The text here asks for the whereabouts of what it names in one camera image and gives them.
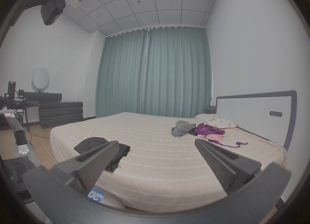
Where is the dark dressing table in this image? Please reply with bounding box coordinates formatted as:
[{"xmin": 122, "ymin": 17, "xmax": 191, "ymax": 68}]
[{"xmin": 23, "ymin": 92, "xmax": 62, "ymax": 131}]

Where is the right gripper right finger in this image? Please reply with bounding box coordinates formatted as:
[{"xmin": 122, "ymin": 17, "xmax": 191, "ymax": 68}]
[{"xmin": 194, "ymin": 138, "xmax": 262, "ymax": 192}]

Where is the blue-green curtain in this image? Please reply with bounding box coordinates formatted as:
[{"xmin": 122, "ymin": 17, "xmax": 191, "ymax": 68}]
[
  {"xmin": 96, "ymin": 30, "xmax": 149, "ymax": 118},
  {"xmin": 142, "ymin": 26, "xmax": 212, "ymax": 118}
]

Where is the purple satin garment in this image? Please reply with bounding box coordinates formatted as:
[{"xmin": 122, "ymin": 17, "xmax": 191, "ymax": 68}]
[{"xmin": 196, "ymin": 123, "xmax": 248, "ymax": 148}]

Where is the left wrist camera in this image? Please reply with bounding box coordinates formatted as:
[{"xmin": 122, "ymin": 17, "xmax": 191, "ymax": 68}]
[{"xmin": 7, "ymin": 81, "xmax": 17, "ymax": 97}]

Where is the white printed pillow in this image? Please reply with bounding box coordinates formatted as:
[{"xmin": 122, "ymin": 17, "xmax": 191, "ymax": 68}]
[{"xmin": 194, "ymin": 114, "xmax": 238, "ymax": 129}]

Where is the grey garment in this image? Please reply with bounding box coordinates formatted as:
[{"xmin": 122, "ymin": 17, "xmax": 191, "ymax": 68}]
[{"xmin": 171, "ymin": 120, "xmax": 197, "ymax": 139}]

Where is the black cable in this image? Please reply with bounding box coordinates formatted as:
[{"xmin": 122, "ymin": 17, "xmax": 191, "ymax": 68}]
[{"xmin": 29, "ymin": 131, "xmax": 50, "ymax": 139}]

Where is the black T-shirt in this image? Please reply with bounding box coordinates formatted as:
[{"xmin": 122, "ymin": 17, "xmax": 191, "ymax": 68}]
[{"xmin": 74, "ymin": 137, "xmax": 131, "ymax": 172}]

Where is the pink garment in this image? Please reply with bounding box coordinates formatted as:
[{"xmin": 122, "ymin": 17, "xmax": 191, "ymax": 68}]
[{"xmin": 197, "ymin": 134, "xmax": 224, "ymax": 144}]

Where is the bed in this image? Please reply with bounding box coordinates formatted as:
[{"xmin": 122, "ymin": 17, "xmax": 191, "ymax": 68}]
[{"xmin": 50, "ymin": 90, "xmax": 297, "ymax": 212}]

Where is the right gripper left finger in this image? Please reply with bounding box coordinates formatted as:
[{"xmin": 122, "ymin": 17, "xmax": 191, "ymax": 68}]
[{"xmin": 51, "ymin": 140, "xmax": 120, "ymax": 192}]

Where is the round white mirror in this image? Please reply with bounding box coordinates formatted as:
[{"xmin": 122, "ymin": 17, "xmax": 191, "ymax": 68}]
[{"xmin": 31, "ymin": 68, "xmax": 50, "ymax": 93}]

